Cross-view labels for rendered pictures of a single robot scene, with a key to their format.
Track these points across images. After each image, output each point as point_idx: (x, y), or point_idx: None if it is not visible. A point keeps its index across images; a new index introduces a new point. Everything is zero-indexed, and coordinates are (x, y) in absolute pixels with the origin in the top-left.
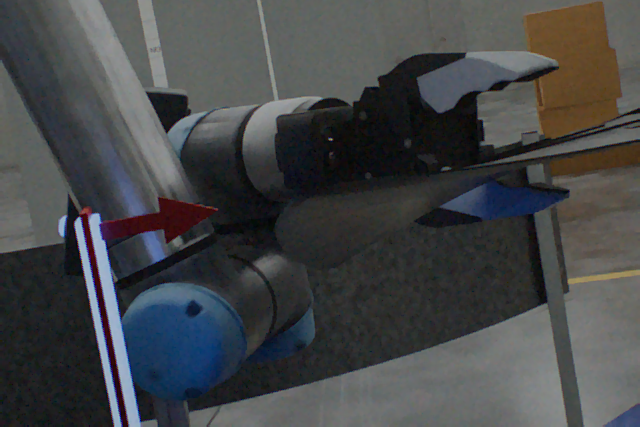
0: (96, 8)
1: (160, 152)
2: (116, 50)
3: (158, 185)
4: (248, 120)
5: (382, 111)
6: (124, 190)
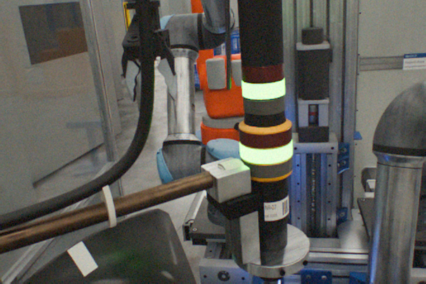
0: (391, 208)
1: (381, 264)
2: (388, 225)
3: (373, 272)
4: None
5: None
6: (367, 264)
